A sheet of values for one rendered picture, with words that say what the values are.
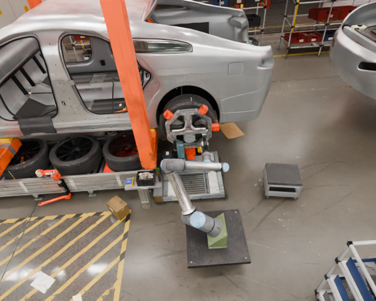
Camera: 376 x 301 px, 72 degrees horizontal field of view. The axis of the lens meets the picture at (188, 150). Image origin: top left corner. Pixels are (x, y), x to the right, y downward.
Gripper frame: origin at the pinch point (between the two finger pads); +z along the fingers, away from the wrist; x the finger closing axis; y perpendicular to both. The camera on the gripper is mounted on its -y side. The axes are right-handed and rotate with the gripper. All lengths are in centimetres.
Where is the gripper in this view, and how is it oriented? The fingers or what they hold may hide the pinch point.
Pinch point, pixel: (204, 141)
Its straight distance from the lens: 299.0
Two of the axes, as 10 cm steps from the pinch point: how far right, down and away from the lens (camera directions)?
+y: 0.7, 7.5, 6.6
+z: -0.4, -6.6, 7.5
